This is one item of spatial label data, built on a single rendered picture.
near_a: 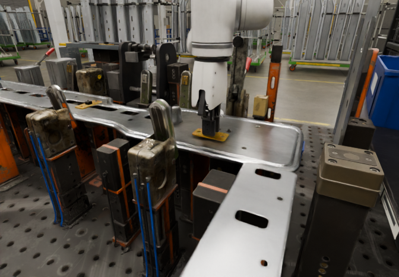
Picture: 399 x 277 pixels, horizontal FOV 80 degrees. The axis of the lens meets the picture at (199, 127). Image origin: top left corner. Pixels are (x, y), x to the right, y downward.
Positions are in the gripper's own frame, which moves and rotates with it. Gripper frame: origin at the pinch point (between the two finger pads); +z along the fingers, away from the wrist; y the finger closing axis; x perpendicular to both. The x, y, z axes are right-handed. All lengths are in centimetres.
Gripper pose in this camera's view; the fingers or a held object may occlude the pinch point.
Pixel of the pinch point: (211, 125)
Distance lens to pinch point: 55.7
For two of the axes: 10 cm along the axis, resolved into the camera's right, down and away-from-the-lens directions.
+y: -4.3, 3.6, -8.3
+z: 0.0, 9.2, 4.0
